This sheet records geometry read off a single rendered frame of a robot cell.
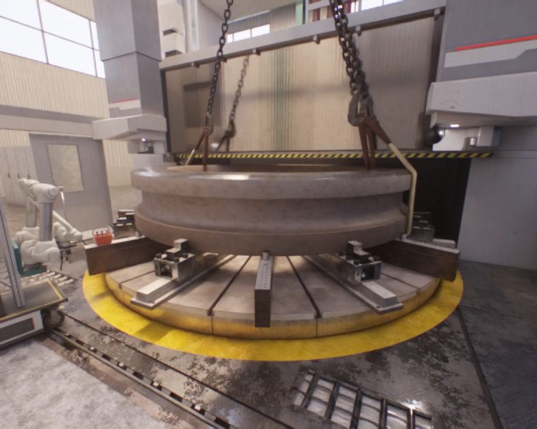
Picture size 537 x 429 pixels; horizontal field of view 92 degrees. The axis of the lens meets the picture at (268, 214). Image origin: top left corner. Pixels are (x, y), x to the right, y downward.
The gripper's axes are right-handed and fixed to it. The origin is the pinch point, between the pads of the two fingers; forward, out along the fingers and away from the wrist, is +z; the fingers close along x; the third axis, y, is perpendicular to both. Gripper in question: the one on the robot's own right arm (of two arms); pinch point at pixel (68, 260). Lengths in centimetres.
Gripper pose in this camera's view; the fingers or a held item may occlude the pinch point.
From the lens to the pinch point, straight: 371.8
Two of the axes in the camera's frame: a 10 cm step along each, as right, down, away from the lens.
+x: 7.6, 1.4, -6.3
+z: 0.0, 9.8, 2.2
